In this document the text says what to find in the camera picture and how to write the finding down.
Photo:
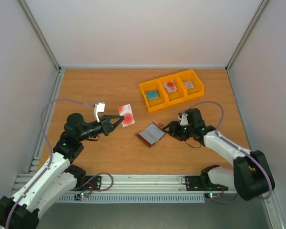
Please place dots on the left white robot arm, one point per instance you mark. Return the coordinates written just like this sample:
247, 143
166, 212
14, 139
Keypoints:
57, 176

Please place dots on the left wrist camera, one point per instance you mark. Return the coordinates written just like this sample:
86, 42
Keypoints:
98, 108

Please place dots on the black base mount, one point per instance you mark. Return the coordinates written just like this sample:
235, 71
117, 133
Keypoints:
88, 183
196, 183

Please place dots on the grey white card stack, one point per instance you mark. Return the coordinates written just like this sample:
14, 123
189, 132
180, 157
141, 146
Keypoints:
189, 85

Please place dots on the circuit board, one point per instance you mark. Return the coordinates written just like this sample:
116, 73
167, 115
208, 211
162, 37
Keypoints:
212, 195
82, 196

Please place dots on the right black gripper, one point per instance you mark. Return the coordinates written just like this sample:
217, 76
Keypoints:
174, 131

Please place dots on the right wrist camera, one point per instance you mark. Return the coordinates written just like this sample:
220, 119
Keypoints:
182, 118

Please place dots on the yellow three-compartment bin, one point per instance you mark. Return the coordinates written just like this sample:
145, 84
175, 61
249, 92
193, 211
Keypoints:
181, 95

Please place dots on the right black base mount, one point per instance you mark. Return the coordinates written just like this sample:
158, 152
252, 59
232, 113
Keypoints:
196, 183

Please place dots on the red circle card stack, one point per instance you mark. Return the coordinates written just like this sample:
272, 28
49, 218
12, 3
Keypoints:
170, 87

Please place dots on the teal card stack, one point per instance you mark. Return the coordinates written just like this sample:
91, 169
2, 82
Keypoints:
151, 95

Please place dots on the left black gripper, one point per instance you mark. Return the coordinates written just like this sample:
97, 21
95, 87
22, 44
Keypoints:
107, 124

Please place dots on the left circuit board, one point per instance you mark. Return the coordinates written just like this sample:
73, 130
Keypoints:
82, 196

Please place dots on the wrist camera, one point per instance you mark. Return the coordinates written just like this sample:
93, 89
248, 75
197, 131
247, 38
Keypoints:
98, 108
182, 118

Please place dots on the aluminium front rail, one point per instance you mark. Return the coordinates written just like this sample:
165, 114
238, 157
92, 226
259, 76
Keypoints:
136, 183

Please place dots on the right circuit board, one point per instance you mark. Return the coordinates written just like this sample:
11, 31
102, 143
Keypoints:
212, 195

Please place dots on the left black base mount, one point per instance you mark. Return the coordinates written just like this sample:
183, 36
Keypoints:
88, 183

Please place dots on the grey slotted cable duct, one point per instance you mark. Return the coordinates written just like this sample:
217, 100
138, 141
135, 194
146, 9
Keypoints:
100, 198

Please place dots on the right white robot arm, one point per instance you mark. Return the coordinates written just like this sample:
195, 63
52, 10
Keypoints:
250, 176

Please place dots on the brown leather card holder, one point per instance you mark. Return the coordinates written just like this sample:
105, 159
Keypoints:
151, 134

